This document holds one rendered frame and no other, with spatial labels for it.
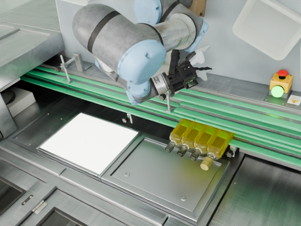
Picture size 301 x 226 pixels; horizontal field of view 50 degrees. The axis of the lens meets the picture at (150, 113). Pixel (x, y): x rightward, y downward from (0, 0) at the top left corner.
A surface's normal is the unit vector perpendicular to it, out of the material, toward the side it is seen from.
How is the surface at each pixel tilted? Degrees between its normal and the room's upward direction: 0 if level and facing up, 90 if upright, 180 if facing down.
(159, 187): 90
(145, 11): 9
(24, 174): 90
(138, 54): 52
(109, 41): 34
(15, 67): 90
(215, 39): 0
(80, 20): 45
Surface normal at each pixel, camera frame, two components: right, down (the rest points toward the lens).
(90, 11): -0.29, -0.51
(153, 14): -0.61, 0.43
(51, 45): 0.84, 0.25
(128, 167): -0.11, -0.79
